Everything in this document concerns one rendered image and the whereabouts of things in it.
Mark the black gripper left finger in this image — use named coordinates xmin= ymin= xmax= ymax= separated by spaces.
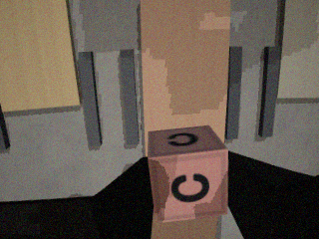
xmin=0 ymin=157 xmax=154 ymax=239

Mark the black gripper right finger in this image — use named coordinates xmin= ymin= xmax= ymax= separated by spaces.
xmin=227 ymin=150 xmax=319 ymax=239

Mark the pink cube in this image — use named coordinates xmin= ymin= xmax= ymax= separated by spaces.
xmin=148 ymin=125 xmax=228 ymax=223

